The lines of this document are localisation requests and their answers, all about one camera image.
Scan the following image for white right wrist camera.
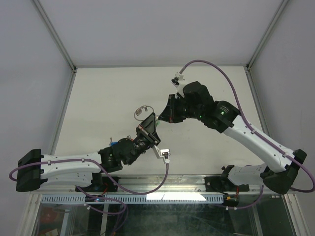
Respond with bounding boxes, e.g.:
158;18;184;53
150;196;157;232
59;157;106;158
171;72;187;97

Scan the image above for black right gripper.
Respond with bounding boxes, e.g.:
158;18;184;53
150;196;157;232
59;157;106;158
158;94;203;123

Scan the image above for key with blue tag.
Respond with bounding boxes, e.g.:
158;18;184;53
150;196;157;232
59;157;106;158
109;138;118;147

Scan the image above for white slotted cable duct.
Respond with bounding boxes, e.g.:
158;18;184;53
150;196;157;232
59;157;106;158
41;192;223;205

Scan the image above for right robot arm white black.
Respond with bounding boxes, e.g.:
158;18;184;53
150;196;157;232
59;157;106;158
158;78;306;194

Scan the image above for right aluminium frame post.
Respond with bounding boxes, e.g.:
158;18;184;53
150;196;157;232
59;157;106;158
244;0;292;135

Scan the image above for metal keyring with clips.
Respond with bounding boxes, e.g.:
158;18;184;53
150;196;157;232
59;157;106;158
133;105;156;121

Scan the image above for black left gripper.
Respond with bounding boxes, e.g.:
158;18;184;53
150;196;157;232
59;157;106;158
126;113;160;165

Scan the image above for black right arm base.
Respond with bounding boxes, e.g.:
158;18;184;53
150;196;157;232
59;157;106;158
204;165;250;195

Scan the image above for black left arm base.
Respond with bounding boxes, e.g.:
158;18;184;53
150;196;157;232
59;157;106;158
81;173;118;194

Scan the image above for aluminium frame post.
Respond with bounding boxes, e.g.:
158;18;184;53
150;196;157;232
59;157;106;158
244;0;292;135
31;0;77;155

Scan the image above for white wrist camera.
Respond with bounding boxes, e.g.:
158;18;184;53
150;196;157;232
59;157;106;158
153;146;170;164
171;72;187;97

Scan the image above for left aluminium frame post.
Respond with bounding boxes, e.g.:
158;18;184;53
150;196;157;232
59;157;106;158
31;0;77;155

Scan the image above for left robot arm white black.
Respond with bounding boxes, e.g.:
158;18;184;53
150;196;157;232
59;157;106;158
14;113;160;192

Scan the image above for aluminium mounting rail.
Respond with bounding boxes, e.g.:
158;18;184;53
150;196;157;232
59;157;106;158
102;174;261;195

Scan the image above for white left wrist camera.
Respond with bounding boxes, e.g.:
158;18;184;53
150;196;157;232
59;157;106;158
153;146;170;164

